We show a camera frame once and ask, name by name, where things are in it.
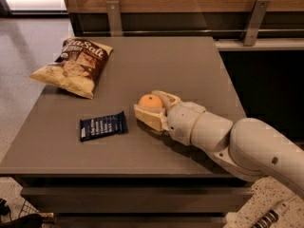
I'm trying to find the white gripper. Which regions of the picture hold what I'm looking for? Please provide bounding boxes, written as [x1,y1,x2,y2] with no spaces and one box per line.
[134,90,206,145]

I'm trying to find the orange fruit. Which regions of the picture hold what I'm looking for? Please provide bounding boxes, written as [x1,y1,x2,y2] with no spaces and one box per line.
[138,94,163,108]

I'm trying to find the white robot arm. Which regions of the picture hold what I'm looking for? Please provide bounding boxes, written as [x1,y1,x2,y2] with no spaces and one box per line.
[134,90,304,198]

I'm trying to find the blue rxbar blueberry bar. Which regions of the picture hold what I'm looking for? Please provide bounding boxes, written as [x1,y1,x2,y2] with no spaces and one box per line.
[80,111,128,142]

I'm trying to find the grey drawer cabinet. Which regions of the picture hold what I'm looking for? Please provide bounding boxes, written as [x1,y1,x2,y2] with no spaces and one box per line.
[1,37,251,228]

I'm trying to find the grey side ledge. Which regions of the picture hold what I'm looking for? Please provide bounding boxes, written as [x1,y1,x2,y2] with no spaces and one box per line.
[215,38,304,51]

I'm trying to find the sea salt chips bag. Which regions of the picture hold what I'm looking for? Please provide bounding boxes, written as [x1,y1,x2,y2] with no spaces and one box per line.
[29,37,112,99]

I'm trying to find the white power strip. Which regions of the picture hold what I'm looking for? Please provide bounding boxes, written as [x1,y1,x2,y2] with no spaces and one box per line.
[251,195,296,228]

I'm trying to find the left metal bracket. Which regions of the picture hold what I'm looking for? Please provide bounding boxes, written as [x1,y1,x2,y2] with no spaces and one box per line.
[106,0,124,37]

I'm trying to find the metal bracket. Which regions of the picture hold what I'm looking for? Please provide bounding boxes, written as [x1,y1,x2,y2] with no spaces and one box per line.
[243,0,271,47]
[106,0,124,37]

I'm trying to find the right metal bracket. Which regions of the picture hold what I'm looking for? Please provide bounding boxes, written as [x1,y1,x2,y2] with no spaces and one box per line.
[243,0,271,47]

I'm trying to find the black wire basket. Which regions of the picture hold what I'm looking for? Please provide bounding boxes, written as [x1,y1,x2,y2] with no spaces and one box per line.
[0,199,55,228]

